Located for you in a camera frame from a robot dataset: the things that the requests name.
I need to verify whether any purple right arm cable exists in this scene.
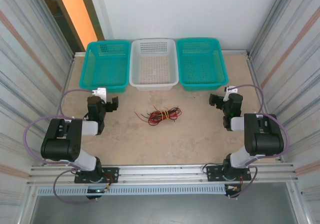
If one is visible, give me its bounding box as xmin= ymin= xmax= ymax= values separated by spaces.
xmin=228 ymin=83 xmax=291 ymax=199

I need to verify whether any slotted grey cable duct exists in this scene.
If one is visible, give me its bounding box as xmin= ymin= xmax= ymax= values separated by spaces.
xmin=36 ymin=185 xmax=227 ymax=196

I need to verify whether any teal plastic basket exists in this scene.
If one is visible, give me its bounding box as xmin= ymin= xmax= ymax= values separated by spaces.
xmin=79 ymin=40 xmax=132 ymax=93
xmin=175 ymin=37 xmax=230 ymax=92

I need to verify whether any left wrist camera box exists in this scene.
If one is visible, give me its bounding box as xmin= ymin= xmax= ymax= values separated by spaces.
xmin=91 ymin=87 xmax=108 ymax=101

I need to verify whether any arm base wiring connector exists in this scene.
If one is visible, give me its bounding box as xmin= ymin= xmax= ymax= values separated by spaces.
xmin=224 ymin=184 xmax=242 ymax=199
xmin=86 ymin=187 xmax=104 ymax=200

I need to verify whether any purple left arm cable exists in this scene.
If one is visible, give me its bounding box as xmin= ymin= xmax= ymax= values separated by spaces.
xmin=23 ymin=88 xmax=98 ymax=205

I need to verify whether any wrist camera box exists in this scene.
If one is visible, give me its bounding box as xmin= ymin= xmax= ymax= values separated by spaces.
xmin=223 ymin=85 xmax=237 ymax=101
xmin=91 ymin=87 xmax=108 ymax=101

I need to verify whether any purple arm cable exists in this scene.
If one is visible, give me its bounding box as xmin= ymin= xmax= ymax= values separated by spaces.
xmin=23 ymin=88 xmax=98 ymax=205
xmin=228 ymin=83 xmax=291 ymax=199

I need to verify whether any white plastic basket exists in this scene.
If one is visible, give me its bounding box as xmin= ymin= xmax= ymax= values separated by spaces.
xmin=128 ymin=38 xmax=180 ymax=92

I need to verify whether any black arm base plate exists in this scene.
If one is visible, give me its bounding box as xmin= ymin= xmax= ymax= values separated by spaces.
xmin=206 ymin=165 xmax=252 ymax=182
xmin=74 ymin=167 xmax=120 ymax=184

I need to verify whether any orange door panel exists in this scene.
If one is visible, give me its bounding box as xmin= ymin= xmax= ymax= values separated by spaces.
xmin=54 ymin=0 xmax=98 ymax=47

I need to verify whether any thin aluminium frame bar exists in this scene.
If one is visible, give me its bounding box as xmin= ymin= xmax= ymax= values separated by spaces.
xmin=72 ymin=49 xmax=251 ymax=60

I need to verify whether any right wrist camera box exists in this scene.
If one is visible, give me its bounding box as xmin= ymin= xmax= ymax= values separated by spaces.
xmin=223 ymin=85 xmax=237 ymax=101

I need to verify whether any wide aluminium mounting rail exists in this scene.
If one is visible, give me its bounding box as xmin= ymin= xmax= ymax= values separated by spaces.
xmin=27 ymin=163 xmax=300 ymax=186

